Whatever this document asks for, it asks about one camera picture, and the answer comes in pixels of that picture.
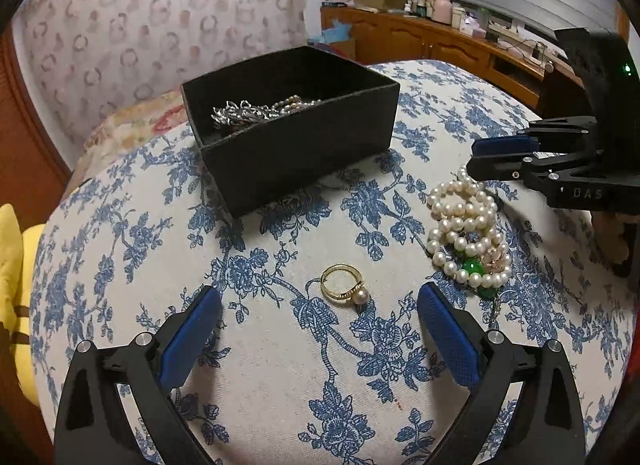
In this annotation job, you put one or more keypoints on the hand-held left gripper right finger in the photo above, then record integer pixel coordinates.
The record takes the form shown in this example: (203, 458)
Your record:
(447, 335)

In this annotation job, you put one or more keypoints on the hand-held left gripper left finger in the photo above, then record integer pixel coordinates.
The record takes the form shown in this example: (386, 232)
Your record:
(192, 335)

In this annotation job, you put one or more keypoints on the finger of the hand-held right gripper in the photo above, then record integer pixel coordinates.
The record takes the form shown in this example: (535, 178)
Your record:
(500, 167)
(500, 146)

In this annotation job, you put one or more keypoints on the black jewelry box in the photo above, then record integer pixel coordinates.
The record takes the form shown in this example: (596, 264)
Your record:
(300, 155)

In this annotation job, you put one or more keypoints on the person's right hand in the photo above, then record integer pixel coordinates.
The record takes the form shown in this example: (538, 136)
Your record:
(612, 240)

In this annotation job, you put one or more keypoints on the blue floral cloth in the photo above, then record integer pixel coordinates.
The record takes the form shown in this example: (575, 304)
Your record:
(280, 370)

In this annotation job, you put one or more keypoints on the small pink box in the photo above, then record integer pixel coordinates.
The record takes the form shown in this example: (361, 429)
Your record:
(479, 29)

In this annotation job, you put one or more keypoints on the wooden cabinet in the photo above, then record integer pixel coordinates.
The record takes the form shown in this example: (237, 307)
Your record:
(425, 45)

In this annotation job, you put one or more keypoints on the pink bottle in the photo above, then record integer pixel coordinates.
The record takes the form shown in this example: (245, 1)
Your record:
(442, 7)

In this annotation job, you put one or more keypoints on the flat beige box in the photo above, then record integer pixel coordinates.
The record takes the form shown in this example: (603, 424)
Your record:
(380, 0)

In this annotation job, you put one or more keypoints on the yellow plush toy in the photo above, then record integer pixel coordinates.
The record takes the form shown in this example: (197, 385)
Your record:
(15, 255)

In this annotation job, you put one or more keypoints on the blue bag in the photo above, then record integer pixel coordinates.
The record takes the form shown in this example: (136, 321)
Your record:
(332, 34)

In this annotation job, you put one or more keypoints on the pink floral bedspread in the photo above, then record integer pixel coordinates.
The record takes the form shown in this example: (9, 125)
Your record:
(125, 125)

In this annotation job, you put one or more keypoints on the wooden louvered wardrobe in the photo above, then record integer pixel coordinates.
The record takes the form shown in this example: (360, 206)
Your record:
(25, 155)

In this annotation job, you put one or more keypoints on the circle patterned curtain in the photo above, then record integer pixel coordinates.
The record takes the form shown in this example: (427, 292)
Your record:
(150, 20)

